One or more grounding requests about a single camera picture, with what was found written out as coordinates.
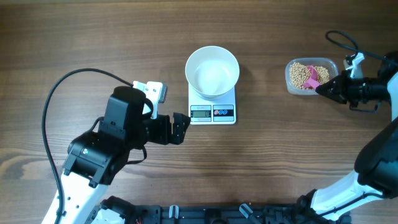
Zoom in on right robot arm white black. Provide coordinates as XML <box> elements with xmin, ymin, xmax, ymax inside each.
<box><xmin>310</xmin><ymin>52</ymin><xmax>397</xmax><ymax>221</ymax></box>

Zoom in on pink plastic measuring scoop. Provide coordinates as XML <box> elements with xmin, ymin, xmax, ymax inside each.
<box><xmin>302</xmin><ymin>65</ymin><xmax>320</xmax><ymax>90</ymax></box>

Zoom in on soybeans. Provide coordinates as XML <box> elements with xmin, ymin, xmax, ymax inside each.
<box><xmin>289</xmin><ymin>62</ymin><xmax>330</xmax><ymax>90</ymax></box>

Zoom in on white digital kitchen scale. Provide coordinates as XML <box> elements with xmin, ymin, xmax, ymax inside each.
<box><xmin>188</xmin><ymin>85</ymin><xmax>237</xmax><ymax>125</ymax></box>

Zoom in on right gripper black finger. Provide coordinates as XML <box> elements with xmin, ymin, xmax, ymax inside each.
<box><xmin>317</xmin><ymin>90</ymin><xmax>347</xmax><ymax>104</ymax></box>
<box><xmin>315</xmin><ymin>75</ymin><xmax>344</xmax><ymax>92</ymax></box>

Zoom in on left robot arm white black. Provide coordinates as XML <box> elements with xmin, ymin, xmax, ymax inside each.
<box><xmin>43</xmin><ymin>86</ymin><xmax>190</xmax><ymax>223</ymax></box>

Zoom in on white bowl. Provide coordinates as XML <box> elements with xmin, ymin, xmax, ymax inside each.
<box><xmin>185</xmin><ymin>45</ymin><xmax>240</xmax><ymax>99</ymax></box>

